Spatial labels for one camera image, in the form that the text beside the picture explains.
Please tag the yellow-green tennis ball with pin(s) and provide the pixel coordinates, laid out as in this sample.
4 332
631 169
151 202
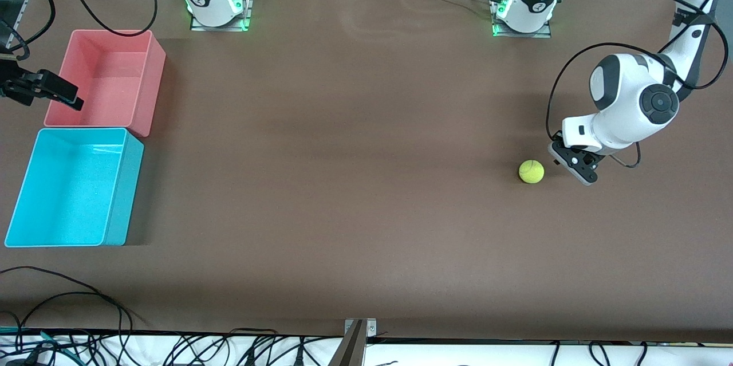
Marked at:
531 172

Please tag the pink plastic bin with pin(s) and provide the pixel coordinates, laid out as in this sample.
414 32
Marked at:
123 91

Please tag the blue plastic bin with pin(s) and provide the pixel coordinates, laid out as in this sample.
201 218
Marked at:
63 194

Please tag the grey metal bar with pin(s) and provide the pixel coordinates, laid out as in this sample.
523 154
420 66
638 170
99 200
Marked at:
350 351

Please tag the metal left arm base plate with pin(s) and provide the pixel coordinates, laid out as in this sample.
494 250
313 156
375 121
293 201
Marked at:
544 34

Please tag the silver metal bracket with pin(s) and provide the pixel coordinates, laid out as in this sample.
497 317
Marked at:
371 329

